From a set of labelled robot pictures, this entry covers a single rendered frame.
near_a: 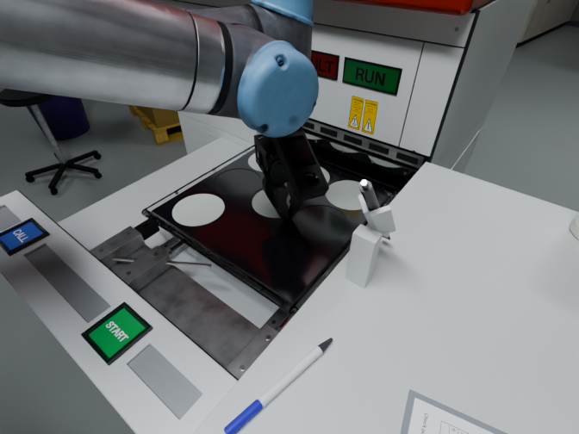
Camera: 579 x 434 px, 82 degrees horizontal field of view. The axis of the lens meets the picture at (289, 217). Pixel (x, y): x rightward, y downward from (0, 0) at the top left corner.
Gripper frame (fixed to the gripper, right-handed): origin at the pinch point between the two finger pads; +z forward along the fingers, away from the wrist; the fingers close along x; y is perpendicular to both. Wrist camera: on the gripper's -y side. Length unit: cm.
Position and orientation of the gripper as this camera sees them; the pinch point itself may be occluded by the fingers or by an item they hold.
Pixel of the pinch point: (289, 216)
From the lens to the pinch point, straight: 61.5
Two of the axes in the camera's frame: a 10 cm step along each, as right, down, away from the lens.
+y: -3.9, -6.1, 6.9
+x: -9.2, 2.6, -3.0
